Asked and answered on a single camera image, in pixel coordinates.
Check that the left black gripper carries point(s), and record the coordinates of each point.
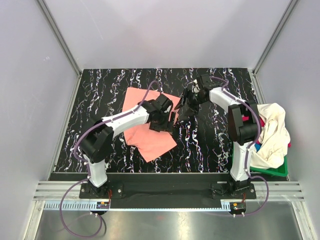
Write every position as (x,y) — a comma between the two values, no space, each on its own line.
(167,126)

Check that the magenta t-shirt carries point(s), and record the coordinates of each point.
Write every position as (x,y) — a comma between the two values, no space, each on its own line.
(246,120)

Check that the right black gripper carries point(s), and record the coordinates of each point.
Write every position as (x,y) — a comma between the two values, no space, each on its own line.
(193,110)

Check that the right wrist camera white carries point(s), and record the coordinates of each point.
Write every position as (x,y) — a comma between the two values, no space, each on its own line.
(196,86)

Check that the blue t-shirt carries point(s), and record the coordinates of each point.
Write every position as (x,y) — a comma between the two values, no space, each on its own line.
(257,146)

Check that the left small controller board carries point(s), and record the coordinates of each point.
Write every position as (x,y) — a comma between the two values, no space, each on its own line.
(103,205)

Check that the right aluminium frame post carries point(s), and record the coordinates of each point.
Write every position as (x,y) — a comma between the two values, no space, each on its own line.
(276,34)

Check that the salmon pink t-shirt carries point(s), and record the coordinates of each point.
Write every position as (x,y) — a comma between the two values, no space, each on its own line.
(150,144)

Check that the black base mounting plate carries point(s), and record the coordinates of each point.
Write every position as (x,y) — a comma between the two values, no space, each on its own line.
(174,188)

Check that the left aluminium frame post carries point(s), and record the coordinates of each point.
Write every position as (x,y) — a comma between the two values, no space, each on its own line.
(58,35)

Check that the cream white t-shirt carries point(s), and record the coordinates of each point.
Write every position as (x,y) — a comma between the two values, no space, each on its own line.
(274,137)

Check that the aluminium frame post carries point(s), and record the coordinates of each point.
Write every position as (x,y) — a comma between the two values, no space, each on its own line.
(276,34)
(58,35)

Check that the small controller board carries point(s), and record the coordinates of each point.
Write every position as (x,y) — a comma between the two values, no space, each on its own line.
(103,205)
(239,206)

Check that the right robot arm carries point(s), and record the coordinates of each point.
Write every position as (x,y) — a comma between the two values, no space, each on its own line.
(243,128)

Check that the slotted cable duct rail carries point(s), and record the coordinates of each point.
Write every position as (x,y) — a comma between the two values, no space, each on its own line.
(118,206)

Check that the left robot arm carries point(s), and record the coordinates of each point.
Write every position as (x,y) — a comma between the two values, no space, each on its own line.
(95,143)

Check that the right small controller board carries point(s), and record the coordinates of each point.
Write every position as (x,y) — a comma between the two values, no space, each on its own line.
(239,206)

